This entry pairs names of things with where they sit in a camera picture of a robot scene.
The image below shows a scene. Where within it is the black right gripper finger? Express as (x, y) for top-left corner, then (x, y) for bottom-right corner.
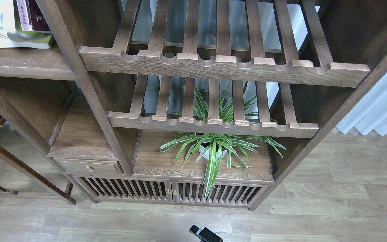
(189, 225), (223, 242)

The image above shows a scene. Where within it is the green blue illustrated book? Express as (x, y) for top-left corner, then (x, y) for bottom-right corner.
(0, 10), (54, 49)

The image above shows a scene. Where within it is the maroon thick book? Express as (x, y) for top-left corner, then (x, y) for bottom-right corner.
(17, 0), (51, 33)

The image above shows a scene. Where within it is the yellow white book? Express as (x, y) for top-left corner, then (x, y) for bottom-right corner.
(0, 0), (51, 42)

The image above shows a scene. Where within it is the right slatted cabinet door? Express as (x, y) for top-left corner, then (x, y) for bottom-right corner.
(171, 180), (270, 208)

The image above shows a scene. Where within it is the slatted cabinet door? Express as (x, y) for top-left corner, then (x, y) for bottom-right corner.
(74, 176), (173, 204)
(171, 180), (270, 208)

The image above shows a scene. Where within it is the white plant pot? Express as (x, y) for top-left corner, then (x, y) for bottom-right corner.
(199, 143), (227, 160)

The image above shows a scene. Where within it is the green spider plant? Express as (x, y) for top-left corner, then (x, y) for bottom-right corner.
(157, 85), (286, 196)

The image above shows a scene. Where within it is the left slatted cabinet door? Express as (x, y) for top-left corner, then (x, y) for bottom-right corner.
(74, 176), (173, 204)

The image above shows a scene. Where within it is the dark wooden bookshelf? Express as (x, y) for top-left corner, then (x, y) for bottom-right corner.
(0, 0), (387, 210)

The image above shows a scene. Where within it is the wooden drawer brass knob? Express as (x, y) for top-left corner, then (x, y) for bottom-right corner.
(54, 158), (123, 174)

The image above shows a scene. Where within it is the white curtain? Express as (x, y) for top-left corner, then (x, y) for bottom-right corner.
(336, 73), (387, 136)

